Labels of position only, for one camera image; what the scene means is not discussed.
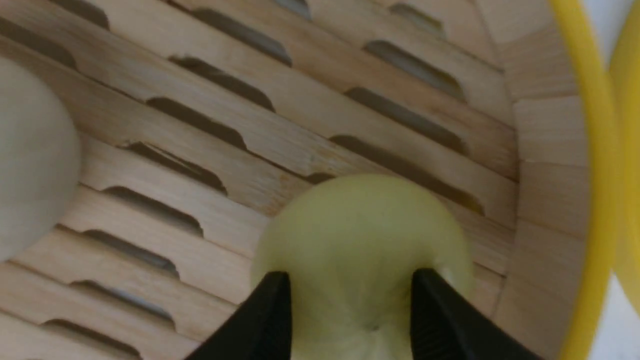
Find bamboo steamer basket yellow rim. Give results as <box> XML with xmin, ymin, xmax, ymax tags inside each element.
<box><xmin>1</xmin><ymin>0</ymin><xmax>639</xmax><ymax>360</ymax></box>

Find woven bamboo steamer lid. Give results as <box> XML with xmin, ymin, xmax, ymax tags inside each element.
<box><xmin>609</xmin><ymin>0</ymin><xmax>640</xmax><ymax>313</ymax></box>

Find beige steamed bun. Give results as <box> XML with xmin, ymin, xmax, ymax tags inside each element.
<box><xmin>0</xmin><ymin>57</ymin><xmax>82</xmax><ymax>262</ymax></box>

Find yellow steamed bun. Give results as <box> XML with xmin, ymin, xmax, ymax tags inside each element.
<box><xmin>251</xmin><ymin>174</ymin><xmax>474</xmax><ymax>360</ymax></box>

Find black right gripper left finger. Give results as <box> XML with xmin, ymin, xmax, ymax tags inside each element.
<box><xmin>186</xmin><ymin>271</ymin><xmax>292</xmax><ymax>360</ymax></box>

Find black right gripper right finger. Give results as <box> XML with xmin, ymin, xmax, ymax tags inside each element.
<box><xmin>410</xmin><ymin>268</ymin><xmax>540</xmax><ymax>360</ymax></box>

